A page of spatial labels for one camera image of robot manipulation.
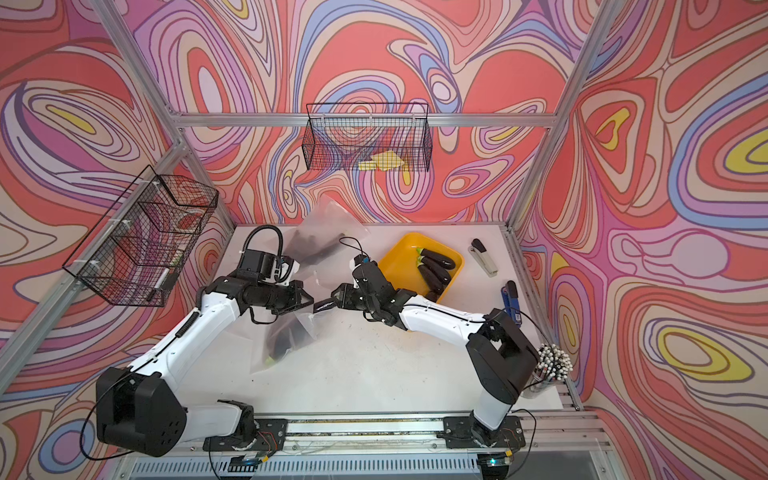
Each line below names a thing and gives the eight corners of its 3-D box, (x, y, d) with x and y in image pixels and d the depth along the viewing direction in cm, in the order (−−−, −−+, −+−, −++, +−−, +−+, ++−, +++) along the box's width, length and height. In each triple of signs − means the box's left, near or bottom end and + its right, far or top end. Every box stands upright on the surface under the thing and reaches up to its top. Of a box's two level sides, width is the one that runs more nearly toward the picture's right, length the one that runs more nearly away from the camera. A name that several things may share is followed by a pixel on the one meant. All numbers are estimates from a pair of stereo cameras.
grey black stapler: (489, 278, 106) (492, 270, 102) (466, 248, 115) (469, 239, 111) (498, 275, 107) (503, 266, 103) (475, 245, 116) (479, 236, 112)
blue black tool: (510, 327, 94) (515, 319, 90) (498, 288, 103) (503, 280, 99) (522, 327, 94) (528, 319, 90) (510, 288, 103) (515, 280, 99)
